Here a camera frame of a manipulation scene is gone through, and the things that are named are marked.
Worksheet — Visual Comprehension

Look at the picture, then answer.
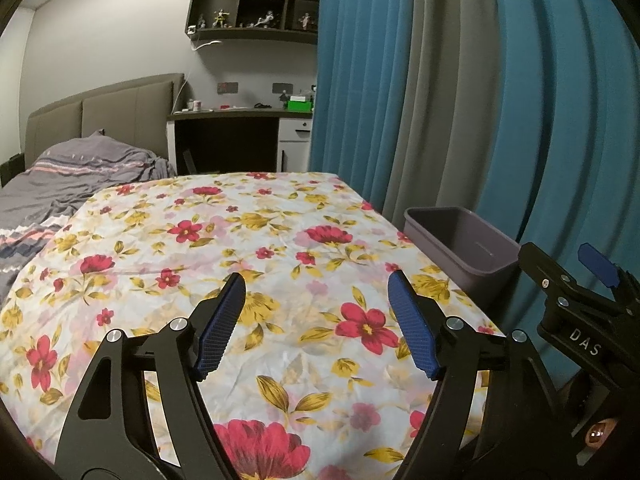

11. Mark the grey curtain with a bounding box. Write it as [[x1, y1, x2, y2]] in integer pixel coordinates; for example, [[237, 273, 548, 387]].
[[382, 0, 521, 241]]

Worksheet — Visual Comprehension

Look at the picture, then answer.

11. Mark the beige padded headboard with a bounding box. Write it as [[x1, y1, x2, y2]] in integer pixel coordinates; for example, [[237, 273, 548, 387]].
[[25, 72, 186, 171]]

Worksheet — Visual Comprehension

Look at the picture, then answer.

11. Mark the dark wall shelf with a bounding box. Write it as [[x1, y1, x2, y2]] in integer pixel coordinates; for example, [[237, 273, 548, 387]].
[[185, 0, 322, 46]]

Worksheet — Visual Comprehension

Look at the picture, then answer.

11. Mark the grey striped duvet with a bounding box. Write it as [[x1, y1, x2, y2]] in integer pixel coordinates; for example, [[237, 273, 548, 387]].
[[0, 130, 177, 301]]

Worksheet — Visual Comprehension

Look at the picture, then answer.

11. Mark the grey plastic bin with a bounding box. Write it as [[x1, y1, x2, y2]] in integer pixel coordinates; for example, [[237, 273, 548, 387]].
[[403, 206, 521, 306]]

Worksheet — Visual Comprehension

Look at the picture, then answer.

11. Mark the black bedside panel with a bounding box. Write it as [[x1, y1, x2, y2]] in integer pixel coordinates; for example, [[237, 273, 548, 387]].
[[0, 152, 26, 188]]

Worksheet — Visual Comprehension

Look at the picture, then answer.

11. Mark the blue curtain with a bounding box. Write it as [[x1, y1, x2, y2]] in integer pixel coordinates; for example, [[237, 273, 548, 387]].
[[475, 0, 640, 376], [307, 0, 416, 211]]

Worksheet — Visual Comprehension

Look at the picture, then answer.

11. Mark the floral tablecloth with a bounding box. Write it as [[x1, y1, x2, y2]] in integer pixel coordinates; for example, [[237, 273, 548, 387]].
[[0, 171, 506, 480]]

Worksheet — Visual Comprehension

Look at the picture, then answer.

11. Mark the white drawer cabinet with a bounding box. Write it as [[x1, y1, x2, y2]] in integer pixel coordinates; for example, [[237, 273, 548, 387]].
[[276, 117, 313, 173]]

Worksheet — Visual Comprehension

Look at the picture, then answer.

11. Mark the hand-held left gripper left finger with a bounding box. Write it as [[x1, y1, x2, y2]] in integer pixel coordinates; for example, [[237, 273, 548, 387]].
[[54, 272, 247, 480]]

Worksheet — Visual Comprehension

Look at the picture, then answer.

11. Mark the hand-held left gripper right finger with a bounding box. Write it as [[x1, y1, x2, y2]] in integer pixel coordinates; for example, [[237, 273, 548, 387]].
[[387, 269, 583, 480]]

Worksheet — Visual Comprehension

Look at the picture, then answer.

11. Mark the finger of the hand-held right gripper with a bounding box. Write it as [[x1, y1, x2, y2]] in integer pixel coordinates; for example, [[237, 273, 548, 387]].
[[577, 242, 640, 306], [517, 241, 601, 306]]

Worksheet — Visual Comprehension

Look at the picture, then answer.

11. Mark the dark wooden desk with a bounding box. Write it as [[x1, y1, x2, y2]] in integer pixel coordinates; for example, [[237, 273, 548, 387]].
[[166, 107, 313, 176]]

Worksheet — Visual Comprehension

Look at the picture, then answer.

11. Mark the row of figurines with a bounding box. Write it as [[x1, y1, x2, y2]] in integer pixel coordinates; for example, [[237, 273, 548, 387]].
[[195, 0, 321, 30]]

